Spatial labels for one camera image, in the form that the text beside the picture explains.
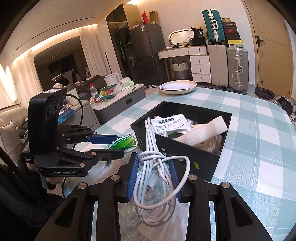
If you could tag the beige suitcase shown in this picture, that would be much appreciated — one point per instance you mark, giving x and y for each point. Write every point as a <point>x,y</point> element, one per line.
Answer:
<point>218,65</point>

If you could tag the stacked shoe boxes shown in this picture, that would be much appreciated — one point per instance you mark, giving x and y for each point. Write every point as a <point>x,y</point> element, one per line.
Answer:
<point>232,36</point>

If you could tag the person's left hand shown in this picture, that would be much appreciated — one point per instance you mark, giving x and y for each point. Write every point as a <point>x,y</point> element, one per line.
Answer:
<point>55,180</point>

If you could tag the silver suitcase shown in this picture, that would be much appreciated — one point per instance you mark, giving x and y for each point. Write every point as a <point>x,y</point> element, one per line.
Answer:
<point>238,69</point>

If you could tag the tan wooden door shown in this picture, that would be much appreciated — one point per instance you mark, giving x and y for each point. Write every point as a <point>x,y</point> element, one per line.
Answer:
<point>273,51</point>

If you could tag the cream oval plate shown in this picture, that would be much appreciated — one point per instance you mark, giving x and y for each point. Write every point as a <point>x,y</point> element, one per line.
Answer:
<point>177,87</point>

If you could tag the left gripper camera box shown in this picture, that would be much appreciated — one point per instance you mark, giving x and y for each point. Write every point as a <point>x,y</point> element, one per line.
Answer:
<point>43,116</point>

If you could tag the checkered teal tablecloth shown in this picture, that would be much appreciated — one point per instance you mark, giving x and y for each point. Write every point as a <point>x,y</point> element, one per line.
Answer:
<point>258,160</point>

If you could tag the white foam strip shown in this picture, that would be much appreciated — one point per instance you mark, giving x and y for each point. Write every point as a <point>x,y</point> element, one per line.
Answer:
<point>204,132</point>

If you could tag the dark grey refrigerator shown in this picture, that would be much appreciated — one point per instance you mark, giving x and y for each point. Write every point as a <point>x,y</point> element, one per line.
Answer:
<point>147,67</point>

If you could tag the white medicine sachet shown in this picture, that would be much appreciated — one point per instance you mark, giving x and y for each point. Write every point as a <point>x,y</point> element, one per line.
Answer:
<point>172,124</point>

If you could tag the oval mirror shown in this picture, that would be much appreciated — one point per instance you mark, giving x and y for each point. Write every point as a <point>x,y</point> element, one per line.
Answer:
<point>180,37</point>

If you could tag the tissue pack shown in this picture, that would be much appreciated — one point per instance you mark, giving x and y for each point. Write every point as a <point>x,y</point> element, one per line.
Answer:
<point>126,82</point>

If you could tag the white electric kettle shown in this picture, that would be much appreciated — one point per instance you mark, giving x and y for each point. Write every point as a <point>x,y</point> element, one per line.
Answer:
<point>112,79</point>

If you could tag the teal suitcase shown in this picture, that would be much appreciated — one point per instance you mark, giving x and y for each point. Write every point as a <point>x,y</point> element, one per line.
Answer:
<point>214,26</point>

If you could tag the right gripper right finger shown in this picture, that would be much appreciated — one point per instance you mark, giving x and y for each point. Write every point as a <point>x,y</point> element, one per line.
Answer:
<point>234,219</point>

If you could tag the grey side cabinet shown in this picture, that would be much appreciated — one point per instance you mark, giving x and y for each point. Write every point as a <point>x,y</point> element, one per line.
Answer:
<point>105,111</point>

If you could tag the plastic water bottle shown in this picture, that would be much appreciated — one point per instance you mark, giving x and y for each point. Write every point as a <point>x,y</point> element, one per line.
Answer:
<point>94,93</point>

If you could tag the woven laundry basket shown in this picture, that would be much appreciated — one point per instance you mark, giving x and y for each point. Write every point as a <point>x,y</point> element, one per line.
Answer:
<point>181,71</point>

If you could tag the white drawer desk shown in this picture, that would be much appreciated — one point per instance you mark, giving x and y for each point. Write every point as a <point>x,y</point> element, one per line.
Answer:
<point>196,56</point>

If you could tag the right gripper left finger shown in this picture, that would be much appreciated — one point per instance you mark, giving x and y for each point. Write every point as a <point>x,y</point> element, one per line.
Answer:
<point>73,220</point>

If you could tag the black storage box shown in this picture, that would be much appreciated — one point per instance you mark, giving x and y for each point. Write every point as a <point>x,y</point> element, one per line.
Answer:
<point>203,163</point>

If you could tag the green medicine sachet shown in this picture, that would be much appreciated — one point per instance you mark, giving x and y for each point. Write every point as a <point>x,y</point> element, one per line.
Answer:
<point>126,143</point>

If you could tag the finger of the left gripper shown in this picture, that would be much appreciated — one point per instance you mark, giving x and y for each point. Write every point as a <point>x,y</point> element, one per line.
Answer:
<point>92,156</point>
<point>73,134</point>

